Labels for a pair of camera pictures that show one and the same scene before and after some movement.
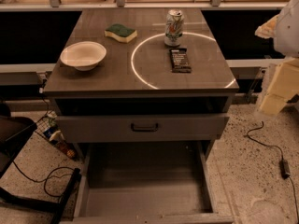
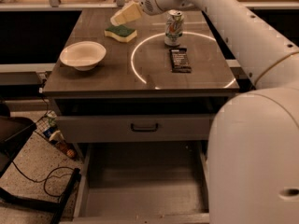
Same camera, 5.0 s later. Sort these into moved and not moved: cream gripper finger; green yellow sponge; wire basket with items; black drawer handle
Moved: cream gripper finger
Not moved: green yellow sponge; black drawer handle; wire basket with items
